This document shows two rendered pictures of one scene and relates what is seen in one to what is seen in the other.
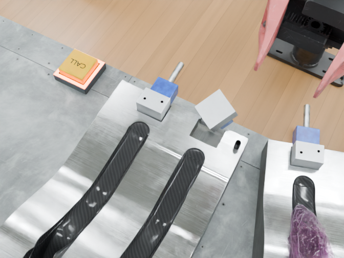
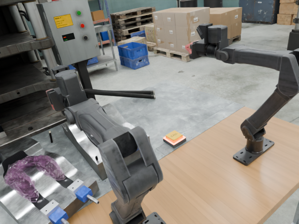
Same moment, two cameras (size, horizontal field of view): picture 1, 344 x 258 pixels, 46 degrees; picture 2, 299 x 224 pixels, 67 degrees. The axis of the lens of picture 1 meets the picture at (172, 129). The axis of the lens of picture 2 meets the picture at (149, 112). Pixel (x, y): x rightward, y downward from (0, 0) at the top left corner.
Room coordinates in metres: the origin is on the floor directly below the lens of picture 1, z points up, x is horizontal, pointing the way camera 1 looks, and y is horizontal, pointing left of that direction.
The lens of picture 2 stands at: (0.89, -0.60, 1.47)
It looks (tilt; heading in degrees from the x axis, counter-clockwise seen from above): 29 degrees down; 122
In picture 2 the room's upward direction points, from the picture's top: 9 degrees counter-clockwise
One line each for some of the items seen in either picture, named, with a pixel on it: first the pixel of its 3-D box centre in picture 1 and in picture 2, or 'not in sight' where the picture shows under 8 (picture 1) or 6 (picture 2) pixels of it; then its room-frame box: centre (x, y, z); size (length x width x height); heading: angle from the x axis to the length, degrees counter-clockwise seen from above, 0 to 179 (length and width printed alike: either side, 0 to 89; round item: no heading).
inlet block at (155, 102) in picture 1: (165, 88); not in sight; (0.42, 0.01, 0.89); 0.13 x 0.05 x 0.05; 155
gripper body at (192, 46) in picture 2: not in sight; (204, 49); (0.61, 0.37, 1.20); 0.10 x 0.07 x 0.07; 62
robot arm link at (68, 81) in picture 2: not in sight; (74, 95); (0.42, -0.21, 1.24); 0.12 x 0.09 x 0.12; 152
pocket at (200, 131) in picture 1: (207, 136); not in sight; (0.33, -0.06, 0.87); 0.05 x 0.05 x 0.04; 64
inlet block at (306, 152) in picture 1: (305, 135); (86, 194); (0.35, -0.25, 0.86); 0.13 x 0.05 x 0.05; 171
